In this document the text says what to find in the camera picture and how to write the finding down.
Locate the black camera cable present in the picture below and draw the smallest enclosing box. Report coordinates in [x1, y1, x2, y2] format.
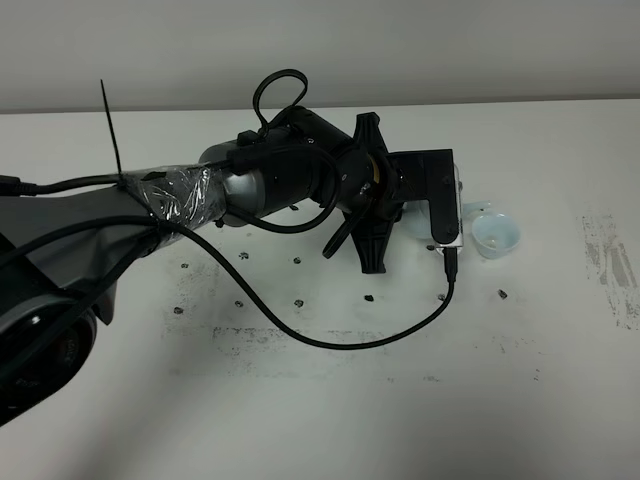
[0, 69, 459, 351]

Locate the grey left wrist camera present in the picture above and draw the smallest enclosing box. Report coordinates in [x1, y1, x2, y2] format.
[388, 149, 463, 248]

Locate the pale blue porcelain teapot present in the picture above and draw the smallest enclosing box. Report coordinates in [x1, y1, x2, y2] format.
[400, 200, 491, 240]

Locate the black zip tie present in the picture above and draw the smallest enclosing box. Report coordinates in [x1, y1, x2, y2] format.
[100, 78, 125, 188]

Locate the pale blue teacup far right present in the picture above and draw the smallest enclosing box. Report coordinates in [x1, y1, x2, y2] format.
[471, 213, 521, 260]

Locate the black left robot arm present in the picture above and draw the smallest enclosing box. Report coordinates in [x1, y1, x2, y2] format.
[1, 106, 402, 423]

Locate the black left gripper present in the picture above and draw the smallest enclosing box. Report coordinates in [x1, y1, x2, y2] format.
[329, 112, 404, 274]

